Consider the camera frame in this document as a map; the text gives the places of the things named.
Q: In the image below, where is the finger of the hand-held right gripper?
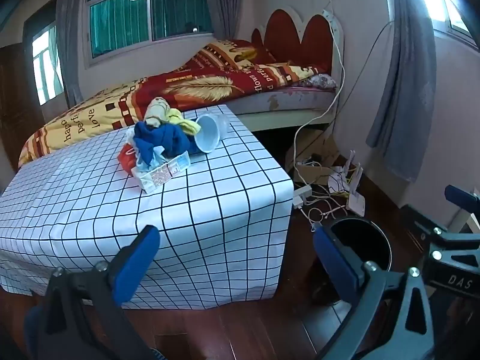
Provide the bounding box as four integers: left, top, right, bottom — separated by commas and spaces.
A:
444, 184, 480, 215
423, 226, 480, 267

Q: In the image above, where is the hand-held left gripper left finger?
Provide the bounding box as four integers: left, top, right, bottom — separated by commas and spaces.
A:
44, 226, 161, 360

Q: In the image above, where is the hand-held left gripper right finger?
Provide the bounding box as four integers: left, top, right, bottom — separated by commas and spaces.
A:
313, 228, 442, 360

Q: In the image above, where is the black round bin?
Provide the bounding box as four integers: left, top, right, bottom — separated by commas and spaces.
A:
313, 217, 394, 305

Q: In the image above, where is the white red printed carton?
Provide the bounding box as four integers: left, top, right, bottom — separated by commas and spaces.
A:
131, 151, 191, 194

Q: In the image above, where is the red plastic bag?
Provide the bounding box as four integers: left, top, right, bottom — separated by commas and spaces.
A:
118, 140, 141, 175

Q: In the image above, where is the light blue cloth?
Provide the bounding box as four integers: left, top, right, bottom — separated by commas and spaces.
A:
135, 146, 167, 173

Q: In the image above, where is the yellow plastic bag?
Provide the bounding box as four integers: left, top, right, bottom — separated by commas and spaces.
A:
144, 97, 201, 136

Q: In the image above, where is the clear plastic cup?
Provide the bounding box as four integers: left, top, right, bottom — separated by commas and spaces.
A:
215, 114, 231, 137

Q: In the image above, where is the white furniture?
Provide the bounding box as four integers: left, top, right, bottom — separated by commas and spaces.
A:
454, 208, 480, 233

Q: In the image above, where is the white router with antennas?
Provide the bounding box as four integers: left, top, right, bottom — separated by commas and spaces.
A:
347, 152, 366, 217

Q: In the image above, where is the white power strip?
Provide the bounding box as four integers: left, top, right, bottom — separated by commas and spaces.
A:
292, 185, 313, 211

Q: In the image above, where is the crumpled white paper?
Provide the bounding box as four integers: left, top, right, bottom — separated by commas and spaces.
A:
328, 172, 351, 196

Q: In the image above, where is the cardboard box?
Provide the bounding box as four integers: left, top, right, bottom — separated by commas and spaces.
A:
285, 135, 342, 186

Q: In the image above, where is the grey curtain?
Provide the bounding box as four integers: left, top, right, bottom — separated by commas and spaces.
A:
365, 0, 437, 182
56, 0, 89, 107
202, 0, 244, 42

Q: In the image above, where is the bed with red-yellow blanket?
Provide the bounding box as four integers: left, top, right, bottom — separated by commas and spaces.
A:
18, 38, 329, 169

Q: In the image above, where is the grey mattress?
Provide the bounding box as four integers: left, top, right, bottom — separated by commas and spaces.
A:
225, 84, 336, 115

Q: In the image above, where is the floral pillow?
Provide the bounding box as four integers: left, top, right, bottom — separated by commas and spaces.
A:
305, 74, 336, 90

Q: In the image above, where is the brown wooden door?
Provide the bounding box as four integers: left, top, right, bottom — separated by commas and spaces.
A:
0, 43, 46, 173

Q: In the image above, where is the narrow bright window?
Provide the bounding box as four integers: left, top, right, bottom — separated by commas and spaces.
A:
22, 19, 66, 106

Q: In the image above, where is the green window curtain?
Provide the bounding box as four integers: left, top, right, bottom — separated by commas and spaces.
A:
90, 0, 211, 55

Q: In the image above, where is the thin white charging cable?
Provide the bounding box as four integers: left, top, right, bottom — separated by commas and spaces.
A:
305, 195, 361, 229

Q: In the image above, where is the thick white power cable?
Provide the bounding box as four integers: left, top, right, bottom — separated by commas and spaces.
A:
293, 7, 345, 166

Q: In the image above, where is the bed frame with red headboard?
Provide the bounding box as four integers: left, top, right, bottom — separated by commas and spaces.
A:
225, 7, 346, 134

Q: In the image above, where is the large window with grey frame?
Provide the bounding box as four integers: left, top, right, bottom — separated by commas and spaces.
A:
85, 0, 215, 61

